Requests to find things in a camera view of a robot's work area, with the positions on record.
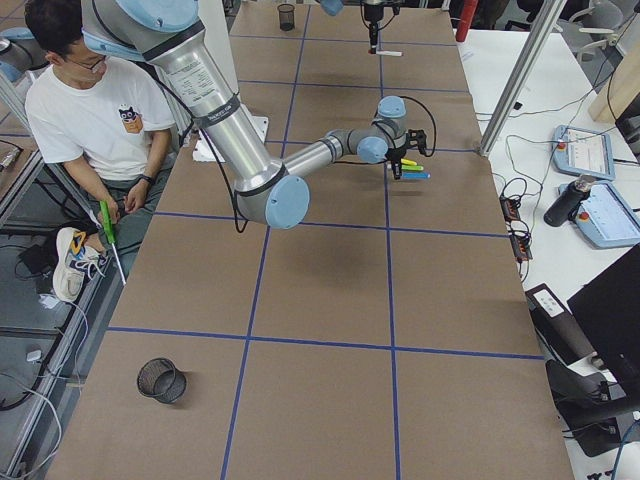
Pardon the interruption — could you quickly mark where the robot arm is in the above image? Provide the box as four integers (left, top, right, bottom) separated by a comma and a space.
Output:
81, 0, 409, 229
318, 0, 402, 56

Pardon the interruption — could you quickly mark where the orange black usb hub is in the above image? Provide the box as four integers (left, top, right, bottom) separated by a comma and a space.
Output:
499, 196, 521, 222

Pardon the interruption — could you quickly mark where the black box white label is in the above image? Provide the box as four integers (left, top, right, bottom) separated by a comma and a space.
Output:
525, 283, 597, 365

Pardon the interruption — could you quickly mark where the black monitor stand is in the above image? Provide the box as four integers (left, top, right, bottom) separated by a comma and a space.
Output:
545, 360, 639, 457

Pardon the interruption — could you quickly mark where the far blue teach pendant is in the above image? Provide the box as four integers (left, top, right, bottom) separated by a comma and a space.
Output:
552, 125, 615, 181

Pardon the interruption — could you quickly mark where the red white marker pen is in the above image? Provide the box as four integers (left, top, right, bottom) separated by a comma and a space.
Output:
369, 48, 403, 57

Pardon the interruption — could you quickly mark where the black mesh pen cup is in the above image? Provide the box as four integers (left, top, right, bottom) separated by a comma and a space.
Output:
136, 357, 187, 404

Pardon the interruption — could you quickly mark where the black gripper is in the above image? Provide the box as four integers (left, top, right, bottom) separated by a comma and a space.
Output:
387, 147, 407, 180
361, 0, 400, 50

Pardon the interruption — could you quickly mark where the blue teach pendant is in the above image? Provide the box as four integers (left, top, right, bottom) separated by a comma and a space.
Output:
552, 125, 615, 181
572, 180, 640, 249

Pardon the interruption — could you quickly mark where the red cylinder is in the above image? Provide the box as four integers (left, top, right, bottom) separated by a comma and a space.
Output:
455, 0, 478, 43

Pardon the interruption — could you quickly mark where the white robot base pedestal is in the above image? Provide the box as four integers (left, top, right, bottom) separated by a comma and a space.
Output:
192, 0, 269, 164

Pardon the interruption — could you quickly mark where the black water bottle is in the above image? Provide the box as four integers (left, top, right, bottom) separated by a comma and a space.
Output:
543, 174, 596, 227

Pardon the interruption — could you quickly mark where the near blue teach pendant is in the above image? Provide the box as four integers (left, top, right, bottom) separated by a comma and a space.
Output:
572, 180, 640, 249

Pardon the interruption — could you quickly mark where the black monitor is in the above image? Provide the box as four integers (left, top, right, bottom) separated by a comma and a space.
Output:
568, 246, 639, 393

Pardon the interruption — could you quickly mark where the green grabber tool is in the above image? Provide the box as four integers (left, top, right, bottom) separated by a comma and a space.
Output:
99, 200, 126, 285

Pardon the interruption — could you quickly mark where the aluminium frame post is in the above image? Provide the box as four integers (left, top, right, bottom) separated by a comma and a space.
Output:
478, 0, 567, 157

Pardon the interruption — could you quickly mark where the seated person white shirt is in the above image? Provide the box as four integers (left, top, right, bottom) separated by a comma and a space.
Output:
25, 1, 175, 273

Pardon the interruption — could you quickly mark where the white sneaker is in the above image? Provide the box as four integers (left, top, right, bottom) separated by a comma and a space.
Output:
52, 227, 107, 302

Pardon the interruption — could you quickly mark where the blue marker pen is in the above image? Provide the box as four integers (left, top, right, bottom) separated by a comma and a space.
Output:
401, 172, 431, 181

